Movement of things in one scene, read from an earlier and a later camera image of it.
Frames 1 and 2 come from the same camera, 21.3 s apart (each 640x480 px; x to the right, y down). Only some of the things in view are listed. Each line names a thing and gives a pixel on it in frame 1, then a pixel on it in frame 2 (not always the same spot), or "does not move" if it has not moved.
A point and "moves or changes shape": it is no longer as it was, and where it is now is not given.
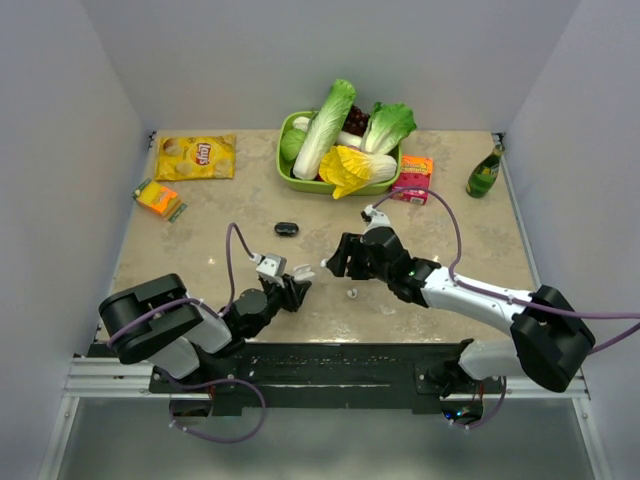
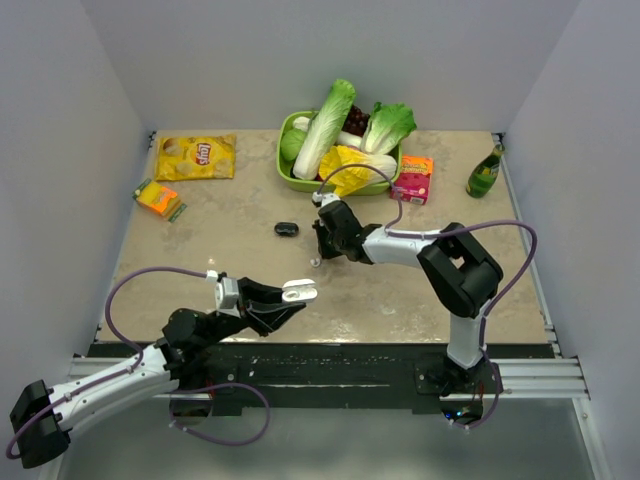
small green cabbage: x=291 y=142 does not move
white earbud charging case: x=302 y=272 moves or changes shape
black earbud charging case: x=286 y=229 does not move
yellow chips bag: x=195 y=157 does not move
